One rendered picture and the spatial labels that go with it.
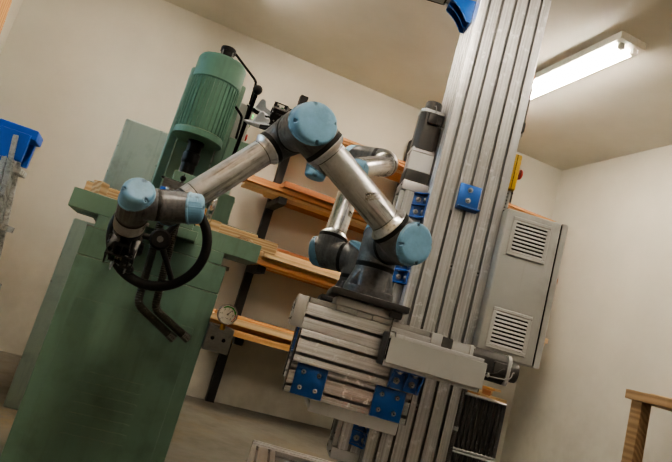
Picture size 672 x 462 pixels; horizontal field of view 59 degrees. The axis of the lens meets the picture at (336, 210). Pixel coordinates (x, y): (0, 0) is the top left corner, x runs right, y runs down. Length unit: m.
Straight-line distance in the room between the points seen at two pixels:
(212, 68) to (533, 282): 1.28
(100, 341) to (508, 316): 1.24
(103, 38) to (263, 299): 2.23
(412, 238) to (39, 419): 1.18
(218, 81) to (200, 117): 0.14
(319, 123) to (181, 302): 0.76
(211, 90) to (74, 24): 2.77
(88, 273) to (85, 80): 2.86
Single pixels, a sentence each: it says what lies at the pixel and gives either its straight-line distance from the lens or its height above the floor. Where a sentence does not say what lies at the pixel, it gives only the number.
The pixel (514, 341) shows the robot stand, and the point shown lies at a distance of 1.96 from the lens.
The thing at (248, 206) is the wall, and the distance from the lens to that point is 4.56.
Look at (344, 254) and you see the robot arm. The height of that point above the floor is 0.98.
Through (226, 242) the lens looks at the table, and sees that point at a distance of 1.95.
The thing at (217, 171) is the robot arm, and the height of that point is 1.01.
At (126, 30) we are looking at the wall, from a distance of 4.79.
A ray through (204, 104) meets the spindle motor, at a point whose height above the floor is 1.31.
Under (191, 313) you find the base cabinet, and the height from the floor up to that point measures 0.63.
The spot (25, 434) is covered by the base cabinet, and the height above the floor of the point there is 0.19.
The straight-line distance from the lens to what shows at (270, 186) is 4.12.
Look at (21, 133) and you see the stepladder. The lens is 2.82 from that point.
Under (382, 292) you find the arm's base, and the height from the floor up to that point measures 0.84.
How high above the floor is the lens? 0.69
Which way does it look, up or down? 11 degrees up
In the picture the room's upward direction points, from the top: 16 degrees clockwise
